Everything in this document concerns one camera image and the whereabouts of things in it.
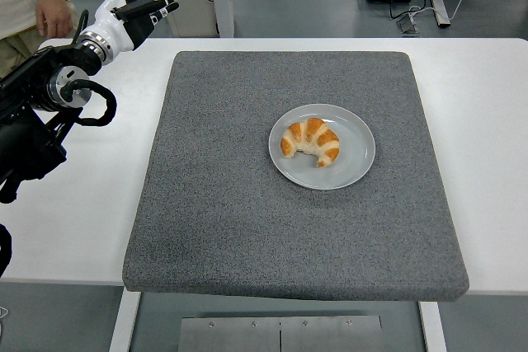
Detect person's hand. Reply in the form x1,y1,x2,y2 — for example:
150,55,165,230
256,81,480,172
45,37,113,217
35,0,75,39

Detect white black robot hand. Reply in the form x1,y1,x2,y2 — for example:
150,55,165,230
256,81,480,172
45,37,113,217
82,0,191,54

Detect golden croissant bread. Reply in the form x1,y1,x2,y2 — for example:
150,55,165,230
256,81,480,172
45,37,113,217
280,117,341,168

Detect grey round plate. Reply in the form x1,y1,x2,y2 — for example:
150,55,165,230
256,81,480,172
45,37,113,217
268,103,377,191

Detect grey metal plate with screws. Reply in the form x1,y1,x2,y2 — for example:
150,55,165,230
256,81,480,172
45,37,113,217
180,315,384,352

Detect person's leg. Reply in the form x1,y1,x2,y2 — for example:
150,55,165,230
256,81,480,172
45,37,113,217
0,26,53,80

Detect grey speckled mat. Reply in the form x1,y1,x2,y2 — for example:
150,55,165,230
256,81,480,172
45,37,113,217
122,50,471,303

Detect grey floor pedal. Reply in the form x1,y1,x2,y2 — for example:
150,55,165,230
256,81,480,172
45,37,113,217
395,13,422,36

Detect white table leg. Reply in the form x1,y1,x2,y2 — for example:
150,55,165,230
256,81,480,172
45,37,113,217
418,301,448,352
107,288,142,352

